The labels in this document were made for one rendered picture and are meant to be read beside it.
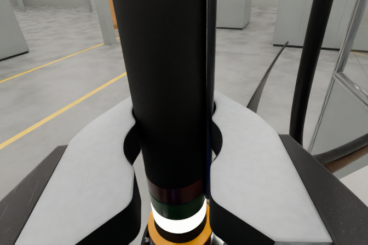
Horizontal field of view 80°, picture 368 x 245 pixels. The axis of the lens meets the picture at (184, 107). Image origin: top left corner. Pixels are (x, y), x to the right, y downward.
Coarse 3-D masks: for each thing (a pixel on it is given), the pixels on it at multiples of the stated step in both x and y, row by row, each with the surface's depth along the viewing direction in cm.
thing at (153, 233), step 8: (208, 208) 15; (152, 216) 15; (208, 216) 14; (152, 224) 14; (208, 224) 14; (152, 232) 14; (208, 232) 14; (160, 240) 13; (192, 240) 13; (200, 240) 13
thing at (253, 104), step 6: (288, 42) 36; (282, 48) 36; (276, 60) 37; (270, 66) 36; (264, 78) 36; (258, 84) 36; (264, 84) 46; (258, 90) 37; (252, 96) 35; (258, 96) 43; (252, 102) 37; (258, 102) 49; (252, 108) 41
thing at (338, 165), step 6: (360, 150) 23; (366, 150) 23; (342, 156) 22; (348, 156) 23; (354, 156) 23; (360, 156) 23; (330, 162) 22; (336, 162) 22; (342, 162) 22; (348, 162) 22; (330, 168) 21; (336, 168) 22
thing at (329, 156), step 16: (320, 0) 11; (320, 16) 12; (320, 32) 12; (304, 48) 13; (320, 48) 12; (304, 64) 13; (304, 80) 13; (304, 96) 14; (304, 112) 15; (352, 144) 22; (320, 160) 20
